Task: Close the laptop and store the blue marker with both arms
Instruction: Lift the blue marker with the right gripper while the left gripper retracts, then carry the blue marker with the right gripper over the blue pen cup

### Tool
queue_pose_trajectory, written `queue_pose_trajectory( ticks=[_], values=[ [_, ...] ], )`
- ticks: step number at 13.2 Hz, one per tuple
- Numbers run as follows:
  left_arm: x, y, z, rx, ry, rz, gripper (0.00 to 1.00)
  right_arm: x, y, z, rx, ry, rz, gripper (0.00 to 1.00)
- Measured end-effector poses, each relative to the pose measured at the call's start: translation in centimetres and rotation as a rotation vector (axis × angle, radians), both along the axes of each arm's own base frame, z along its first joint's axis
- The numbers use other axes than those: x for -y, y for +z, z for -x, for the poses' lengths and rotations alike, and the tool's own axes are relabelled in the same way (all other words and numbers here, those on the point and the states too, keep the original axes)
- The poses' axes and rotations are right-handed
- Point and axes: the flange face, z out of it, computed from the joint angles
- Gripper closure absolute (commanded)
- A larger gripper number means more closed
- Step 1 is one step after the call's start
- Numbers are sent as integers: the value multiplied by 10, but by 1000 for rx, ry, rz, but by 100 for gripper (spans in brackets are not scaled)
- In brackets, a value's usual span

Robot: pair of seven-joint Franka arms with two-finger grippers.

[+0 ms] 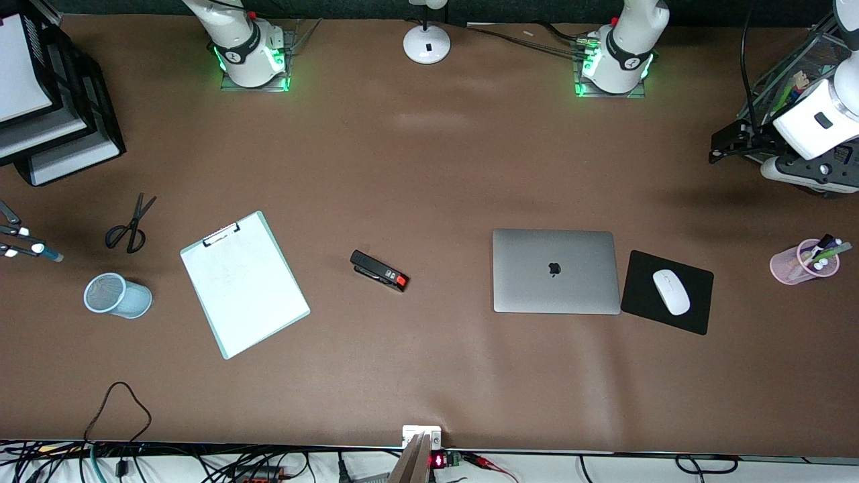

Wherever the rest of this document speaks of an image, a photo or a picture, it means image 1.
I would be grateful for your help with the black marker in pink cup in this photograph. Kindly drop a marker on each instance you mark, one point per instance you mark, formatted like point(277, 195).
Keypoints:
point(827, 240)

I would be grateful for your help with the light blue mesh cup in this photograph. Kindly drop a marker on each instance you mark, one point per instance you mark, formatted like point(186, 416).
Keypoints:
point(127, 298)

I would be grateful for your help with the pink mesh pen cup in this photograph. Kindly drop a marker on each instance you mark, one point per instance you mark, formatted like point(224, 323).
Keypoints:
point(782, 268)

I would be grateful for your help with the white lamp base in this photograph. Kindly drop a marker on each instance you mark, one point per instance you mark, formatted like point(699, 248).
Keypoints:
point(427, 47)

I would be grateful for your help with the white computer mouse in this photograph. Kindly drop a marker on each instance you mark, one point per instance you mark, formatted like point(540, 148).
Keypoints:
point(671, 292)

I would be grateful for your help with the black power strip orange switches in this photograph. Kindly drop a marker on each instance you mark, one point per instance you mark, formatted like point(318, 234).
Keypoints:
point(258, 475)

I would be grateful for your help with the black mouse pad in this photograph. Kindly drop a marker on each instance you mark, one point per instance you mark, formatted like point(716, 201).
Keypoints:
point(637, 295)

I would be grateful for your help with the black stacked paper tray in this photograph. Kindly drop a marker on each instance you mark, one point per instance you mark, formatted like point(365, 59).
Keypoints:
point(87, 100)

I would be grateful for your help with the black scissors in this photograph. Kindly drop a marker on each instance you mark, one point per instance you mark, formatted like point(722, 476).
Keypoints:
point(134, 225)

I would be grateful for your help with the blue marker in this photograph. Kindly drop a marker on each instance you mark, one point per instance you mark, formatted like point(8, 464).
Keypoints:
point(50, 255)

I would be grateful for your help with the green marker in pink cup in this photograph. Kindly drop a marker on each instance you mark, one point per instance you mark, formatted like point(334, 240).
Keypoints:
point(835, 251)

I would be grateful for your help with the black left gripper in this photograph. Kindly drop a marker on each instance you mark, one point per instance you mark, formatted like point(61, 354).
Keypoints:
point(757, 141)

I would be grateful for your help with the red LED display module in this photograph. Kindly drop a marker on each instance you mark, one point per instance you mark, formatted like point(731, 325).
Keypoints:
point(439, 461)

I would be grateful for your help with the grey mesh desk tray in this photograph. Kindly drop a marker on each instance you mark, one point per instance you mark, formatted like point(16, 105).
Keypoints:
point(772, 74)

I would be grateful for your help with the white paper sheet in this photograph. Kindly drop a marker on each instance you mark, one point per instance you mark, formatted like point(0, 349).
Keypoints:
point(258, 302)

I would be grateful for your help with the green marker in tray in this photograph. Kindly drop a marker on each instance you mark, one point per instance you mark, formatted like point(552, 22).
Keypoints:
point(784, 97)

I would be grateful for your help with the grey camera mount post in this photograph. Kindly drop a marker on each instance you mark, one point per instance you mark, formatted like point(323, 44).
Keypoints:
point(411, 463)

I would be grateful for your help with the mint green clipboard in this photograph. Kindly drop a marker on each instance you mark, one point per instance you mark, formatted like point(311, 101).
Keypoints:
point(221, 235)

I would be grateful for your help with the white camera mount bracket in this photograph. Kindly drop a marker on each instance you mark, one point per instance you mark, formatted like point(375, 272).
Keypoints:
point(419, 431)

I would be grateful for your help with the silver laptop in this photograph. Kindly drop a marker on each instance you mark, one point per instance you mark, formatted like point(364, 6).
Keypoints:
point(530, 282)

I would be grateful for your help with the black stapler red tip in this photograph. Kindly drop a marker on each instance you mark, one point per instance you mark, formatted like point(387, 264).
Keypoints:
point(376, 270)

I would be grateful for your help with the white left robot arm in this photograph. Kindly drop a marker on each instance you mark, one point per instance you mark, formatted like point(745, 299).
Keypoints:
point(627, 54)

